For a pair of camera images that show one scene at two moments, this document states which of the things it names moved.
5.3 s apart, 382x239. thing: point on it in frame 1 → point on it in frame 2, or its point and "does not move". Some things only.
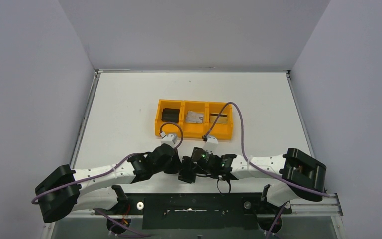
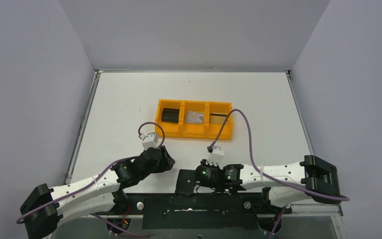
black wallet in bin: (170, 115) does not move
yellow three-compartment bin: (195, 118) does not move
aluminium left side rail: (85, 119) does not move
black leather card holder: (187, 173) → (185, 183)
